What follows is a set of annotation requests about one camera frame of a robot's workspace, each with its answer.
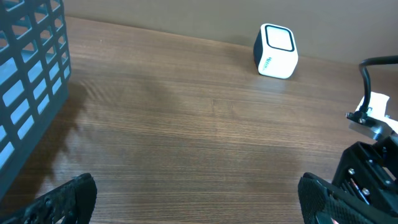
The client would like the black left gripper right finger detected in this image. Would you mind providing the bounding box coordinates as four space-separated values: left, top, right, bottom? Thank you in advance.
298 172 397 224

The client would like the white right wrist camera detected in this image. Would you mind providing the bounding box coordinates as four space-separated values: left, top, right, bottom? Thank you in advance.
346 91 397 141

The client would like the black right camera cable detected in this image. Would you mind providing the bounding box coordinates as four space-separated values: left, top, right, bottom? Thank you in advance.
358 55 398 114

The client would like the white barcode scanner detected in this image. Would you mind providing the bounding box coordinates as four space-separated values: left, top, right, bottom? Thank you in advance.
253 23 299 79

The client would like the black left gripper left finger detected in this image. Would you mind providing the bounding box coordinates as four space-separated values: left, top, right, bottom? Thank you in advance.
1 173 97 224

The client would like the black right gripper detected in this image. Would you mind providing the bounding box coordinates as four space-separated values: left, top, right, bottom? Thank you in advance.
332 136 397 215

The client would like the grey plastic basket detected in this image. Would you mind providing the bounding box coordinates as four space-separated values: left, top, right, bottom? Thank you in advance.
1 0 72 196

